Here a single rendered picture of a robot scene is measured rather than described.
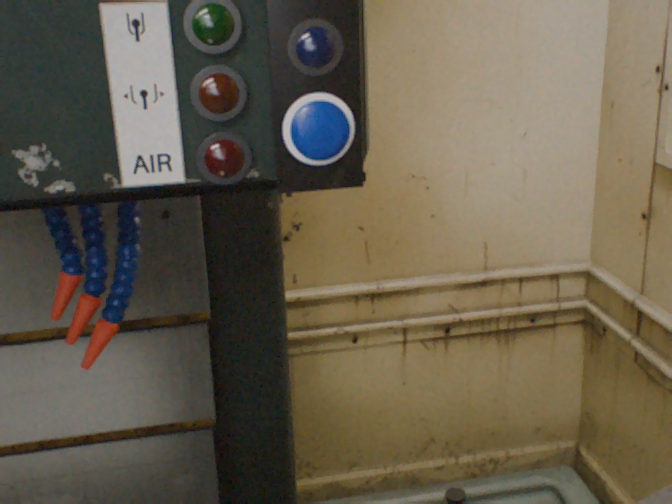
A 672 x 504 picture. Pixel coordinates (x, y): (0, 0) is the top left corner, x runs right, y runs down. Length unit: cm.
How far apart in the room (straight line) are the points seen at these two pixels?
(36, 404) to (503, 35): 99
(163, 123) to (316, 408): 132
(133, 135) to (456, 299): 129
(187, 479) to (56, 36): 94
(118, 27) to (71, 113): 5
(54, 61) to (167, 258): 71
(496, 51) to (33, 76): 121
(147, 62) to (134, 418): 85
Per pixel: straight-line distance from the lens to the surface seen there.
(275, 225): 114
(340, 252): 155
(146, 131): 41
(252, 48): 41
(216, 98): 40
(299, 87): 41
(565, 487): 187
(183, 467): 125
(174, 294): 111
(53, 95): 41
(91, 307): 63
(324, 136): 41
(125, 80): 41
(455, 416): 178
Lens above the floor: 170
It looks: 19 degrees down
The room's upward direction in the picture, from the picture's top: 2 degrees counter-clockwise
